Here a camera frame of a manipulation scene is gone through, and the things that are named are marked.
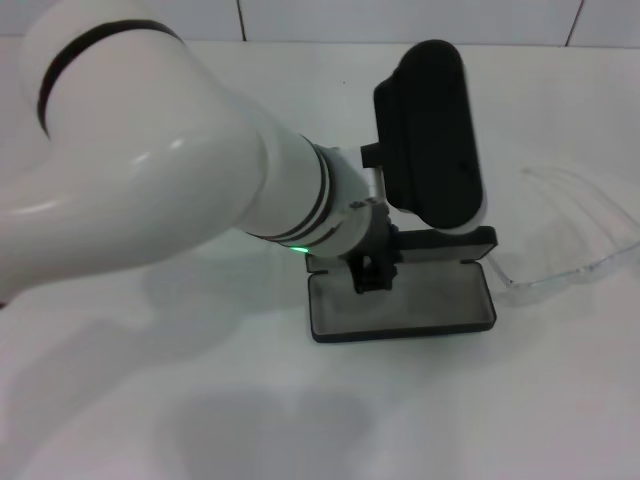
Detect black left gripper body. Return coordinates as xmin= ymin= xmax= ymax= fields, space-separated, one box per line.
xmin=344 ymin=204 xmax=406 ymax=297

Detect black glasses case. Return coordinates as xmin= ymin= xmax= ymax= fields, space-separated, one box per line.
xmin=304 ymin=225 xmax=500 ymax=345

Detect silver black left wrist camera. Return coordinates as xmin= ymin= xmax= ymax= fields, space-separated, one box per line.
xmin=359 ymin=38 xmax=492 ymax=235

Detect clear transparent glasses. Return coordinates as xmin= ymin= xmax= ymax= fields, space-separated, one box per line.
xmin=492 ymin=164 xmax=640 ymax=307

